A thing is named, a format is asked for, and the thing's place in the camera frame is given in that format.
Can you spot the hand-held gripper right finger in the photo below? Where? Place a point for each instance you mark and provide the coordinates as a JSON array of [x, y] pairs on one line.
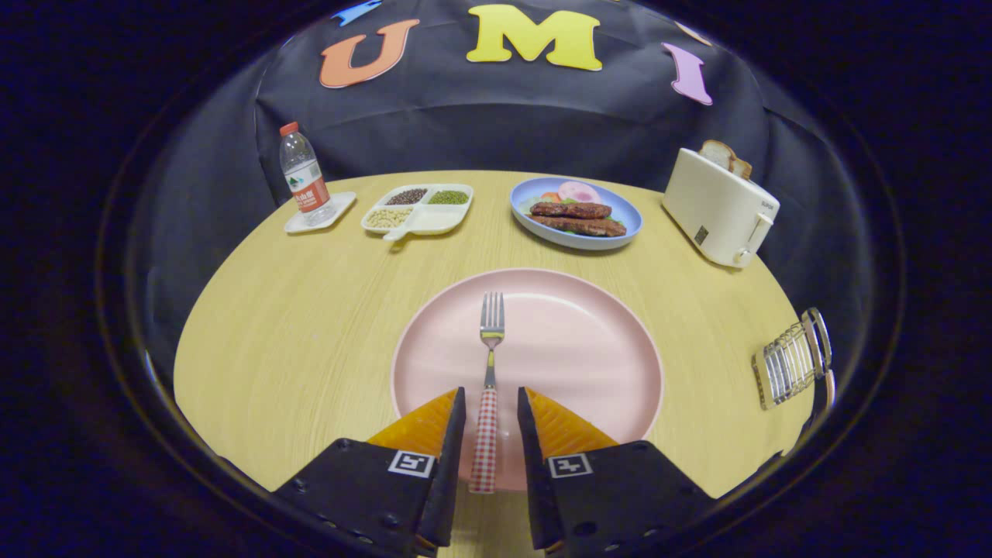
[[529, 465]]

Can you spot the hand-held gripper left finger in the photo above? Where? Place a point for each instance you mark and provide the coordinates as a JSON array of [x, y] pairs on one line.
[[453, 465]]

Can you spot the pink round plate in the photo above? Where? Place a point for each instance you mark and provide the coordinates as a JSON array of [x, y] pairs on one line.
[[573, 349]]

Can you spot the blue round plate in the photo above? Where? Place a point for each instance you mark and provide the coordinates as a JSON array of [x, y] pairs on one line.
[[577, 241]]

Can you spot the brown meat patty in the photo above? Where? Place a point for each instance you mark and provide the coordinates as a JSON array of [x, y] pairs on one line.
[[570, 210], [581, 226]]

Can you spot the white divided tray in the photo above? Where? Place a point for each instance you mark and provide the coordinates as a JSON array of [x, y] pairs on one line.
[[438, 221]]

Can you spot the pale soybeans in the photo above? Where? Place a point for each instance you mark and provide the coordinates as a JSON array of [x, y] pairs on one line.
[[387, 218]]

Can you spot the green mung beans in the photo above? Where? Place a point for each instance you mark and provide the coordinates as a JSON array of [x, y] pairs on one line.
[[449, 198]]

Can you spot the dark red beans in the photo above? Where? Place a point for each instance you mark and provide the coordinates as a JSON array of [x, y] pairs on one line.
[[407, 197]]

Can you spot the pink ham slice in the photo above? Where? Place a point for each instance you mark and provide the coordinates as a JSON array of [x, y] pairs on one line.
[[579, 192]]

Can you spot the white square coaster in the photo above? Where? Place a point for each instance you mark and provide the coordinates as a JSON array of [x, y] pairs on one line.
[[342, 203]]

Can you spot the white toaster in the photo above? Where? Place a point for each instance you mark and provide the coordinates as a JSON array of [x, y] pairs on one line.
[[713, 209]]

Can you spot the clear water bottle red cap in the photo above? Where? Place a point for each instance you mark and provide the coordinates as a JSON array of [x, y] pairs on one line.
[[304, 178]]

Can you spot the toast slice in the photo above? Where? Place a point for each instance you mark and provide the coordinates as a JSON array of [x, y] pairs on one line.
[[717, 153], [742, 167]]

